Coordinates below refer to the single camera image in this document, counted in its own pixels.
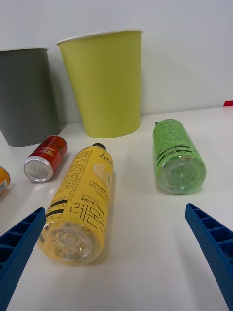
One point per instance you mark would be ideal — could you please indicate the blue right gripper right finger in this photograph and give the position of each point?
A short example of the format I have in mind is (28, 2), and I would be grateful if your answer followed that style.
(213, 240)

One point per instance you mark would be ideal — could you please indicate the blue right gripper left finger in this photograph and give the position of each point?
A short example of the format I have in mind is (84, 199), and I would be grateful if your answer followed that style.
(19, 243)

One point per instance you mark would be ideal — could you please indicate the green label plastic bottle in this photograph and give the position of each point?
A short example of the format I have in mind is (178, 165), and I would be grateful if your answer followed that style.
(177, 155)

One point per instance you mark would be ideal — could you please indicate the orange drink can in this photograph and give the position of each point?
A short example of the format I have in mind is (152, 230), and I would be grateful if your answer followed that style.
(3, 181)

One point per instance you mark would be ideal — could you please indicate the yellow label plastic bottle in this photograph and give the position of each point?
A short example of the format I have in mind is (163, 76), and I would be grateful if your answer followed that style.
(82, 201)

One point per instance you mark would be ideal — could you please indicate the red drink can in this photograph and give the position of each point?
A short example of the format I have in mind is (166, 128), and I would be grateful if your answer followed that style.
(46, 158)

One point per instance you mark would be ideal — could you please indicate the grey plastic waste bin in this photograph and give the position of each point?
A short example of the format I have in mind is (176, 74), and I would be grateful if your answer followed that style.
(24, 97)

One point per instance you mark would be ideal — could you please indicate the yellow-green plastic waste bin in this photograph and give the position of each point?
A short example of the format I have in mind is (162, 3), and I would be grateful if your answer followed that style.
(106, 85)

